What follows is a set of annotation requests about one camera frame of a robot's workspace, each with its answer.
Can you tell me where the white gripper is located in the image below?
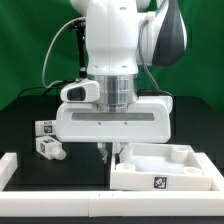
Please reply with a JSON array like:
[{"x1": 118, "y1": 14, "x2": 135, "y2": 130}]
[{"x1": 56, "y1": 96, "x2": 173, "y2": 163}]

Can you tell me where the white square tabletop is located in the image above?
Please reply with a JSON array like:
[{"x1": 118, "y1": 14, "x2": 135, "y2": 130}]
[{"x1": 110, "y1": 143, "x2": 212, "y2": 191}]

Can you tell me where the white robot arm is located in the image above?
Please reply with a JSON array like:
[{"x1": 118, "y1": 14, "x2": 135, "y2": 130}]
[{"x1": 56, "y1": 0, "x2": 187, "y2": 155}]

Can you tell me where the white U-shaped fence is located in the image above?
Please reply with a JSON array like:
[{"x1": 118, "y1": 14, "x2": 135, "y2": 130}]
[{"x1": 0, "y1": 153, "x2": 224, "y2": 217}]

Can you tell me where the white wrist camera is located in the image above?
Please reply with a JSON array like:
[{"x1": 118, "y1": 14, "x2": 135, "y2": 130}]
[{"x1": 60, "y1": 79, "x2": 100, "y2": 102}]

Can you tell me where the grey cable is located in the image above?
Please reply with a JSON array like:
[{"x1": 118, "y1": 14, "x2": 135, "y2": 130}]
[{"x1": 41, "y1": 16, "x2": 87, "y2": 90}]

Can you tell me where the black cable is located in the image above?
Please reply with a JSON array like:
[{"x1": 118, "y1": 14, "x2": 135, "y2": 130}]
[{"x1": 16, "y1": 79, "x2": 78, "y2": 98}]

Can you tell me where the black camera stand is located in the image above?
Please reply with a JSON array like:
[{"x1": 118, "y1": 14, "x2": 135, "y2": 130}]
[{"x1": 68, "y1": 18, "x2": 87, "y2": 78}]

